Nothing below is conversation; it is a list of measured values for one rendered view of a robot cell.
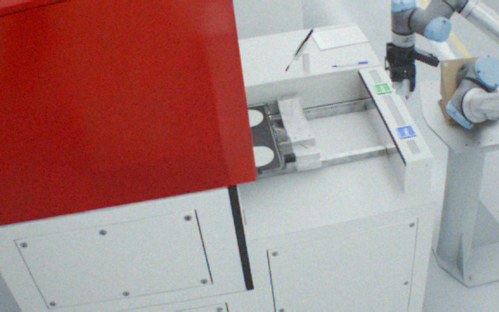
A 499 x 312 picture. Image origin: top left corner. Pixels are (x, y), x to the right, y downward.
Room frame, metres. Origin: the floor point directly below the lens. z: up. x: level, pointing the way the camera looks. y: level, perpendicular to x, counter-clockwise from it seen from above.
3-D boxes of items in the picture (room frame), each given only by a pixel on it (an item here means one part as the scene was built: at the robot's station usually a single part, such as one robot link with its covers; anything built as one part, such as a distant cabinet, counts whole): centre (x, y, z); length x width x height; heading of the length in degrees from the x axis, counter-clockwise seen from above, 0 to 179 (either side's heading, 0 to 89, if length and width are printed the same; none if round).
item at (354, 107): (2.05, -0.19, 0.84); 0.50 x 0.02 x 0.03; 94
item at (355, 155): (1.78, -0.21, 0.84); 0.50 x 0.02 x 0.03; 94
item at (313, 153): (1.75, -0.19, 0.89); 0.08 x 0.03 x 0.03; 94
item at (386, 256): (1.98, -0.24, 0.41); 0.97 x 0.64 x 0.82; 4
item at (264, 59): (2.28, -0.21, 0.89); 0.62 x 0.35 x 0.14; 94
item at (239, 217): (1.69, 0.07, 1.02); 0.82 x 0.03 x 0.40; 4
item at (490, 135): (1.98, -0.88, 0.75); 0.45 x 0.44 x 0.13; 92
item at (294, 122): (1.91, -0.18, 0.87); 0.36 x 0.08 x 0.03; 4
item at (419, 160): (1.85, -0.51, 0.89); 0.55 x 0.09 x 0.14; 4
